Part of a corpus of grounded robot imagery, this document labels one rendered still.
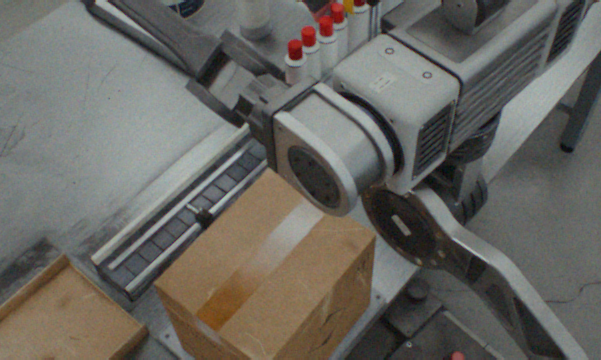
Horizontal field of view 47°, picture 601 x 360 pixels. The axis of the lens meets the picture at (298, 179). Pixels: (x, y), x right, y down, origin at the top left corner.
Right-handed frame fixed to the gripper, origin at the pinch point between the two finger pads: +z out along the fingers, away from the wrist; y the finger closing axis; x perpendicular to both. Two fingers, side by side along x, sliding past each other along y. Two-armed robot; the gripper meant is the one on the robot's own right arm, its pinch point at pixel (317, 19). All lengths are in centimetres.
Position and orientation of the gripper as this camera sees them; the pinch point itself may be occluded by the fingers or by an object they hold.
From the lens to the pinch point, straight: 170.5
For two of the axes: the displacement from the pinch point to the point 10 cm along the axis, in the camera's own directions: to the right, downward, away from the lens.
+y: -6.5, 6.3, -4.2
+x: 7.6, 5.1, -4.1
